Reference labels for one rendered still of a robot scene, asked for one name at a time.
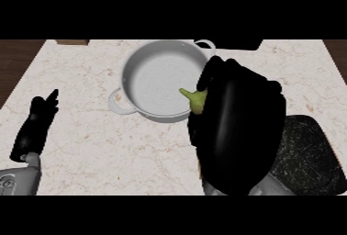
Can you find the brown wooden block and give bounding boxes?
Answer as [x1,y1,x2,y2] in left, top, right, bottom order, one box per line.
[57,39,91,47]

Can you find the dark eggplant with green stem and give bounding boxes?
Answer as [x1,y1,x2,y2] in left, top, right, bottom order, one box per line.
[179,74,274,196]

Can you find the dark speckled tray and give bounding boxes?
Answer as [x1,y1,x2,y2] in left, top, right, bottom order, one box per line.
[271,114,347,196]

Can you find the white pot with handles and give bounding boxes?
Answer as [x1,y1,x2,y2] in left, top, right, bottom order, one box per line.
[108,39,219,124]

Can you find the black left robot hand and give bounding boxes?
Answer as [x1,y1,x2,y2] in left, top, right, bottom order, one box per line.
[10,88,61,163]

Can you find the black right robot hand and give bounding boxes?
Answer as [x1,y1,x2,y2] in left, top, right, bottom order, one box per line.
[188,55,289,188]

